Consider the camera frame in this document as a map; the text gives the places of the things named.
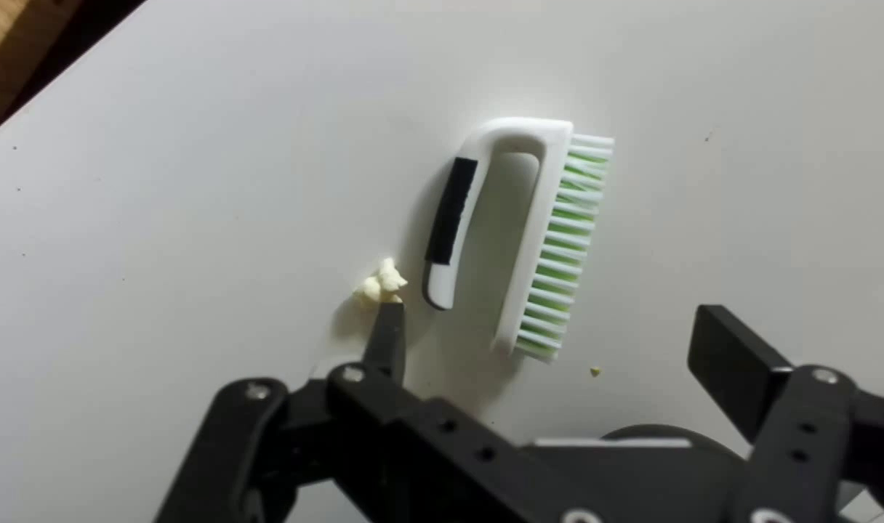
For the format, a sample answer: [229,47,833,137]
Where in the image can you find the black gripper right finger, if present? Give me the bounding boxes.
[687,303,884,523]

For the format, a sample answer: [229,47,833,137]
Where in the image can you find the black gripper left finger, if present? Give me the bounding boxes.
[154,299,541,523]

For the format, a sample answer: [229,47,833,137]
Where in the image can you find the white brush green bristles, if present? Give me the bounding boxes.
[421,113,617,363]

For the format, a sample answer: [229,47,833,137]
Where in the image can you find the small cream popcorn piece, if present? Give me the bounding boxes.
[351,255,410,310]

